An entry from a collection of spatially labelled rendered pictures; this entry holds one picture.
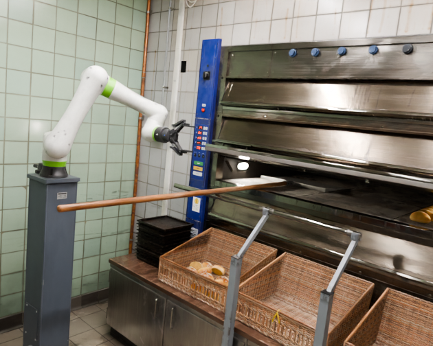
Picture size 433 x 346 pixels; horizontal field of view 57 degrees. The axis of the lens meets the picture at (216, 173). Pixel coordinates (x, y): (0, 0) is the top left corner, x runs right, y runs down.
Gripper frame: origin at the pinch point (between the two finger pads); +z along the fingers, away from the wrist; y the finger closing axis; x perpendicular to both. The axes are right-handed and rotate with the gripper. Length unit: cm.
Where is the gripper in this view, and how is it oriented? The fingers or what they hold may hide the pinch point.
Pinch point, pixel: (190, 139)
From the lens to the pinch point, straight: 217.9
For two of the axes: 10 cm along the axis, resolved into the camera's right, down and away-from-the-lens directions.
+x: -6.6, 0.3, -7.5
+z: 7.4, 1.6, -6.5
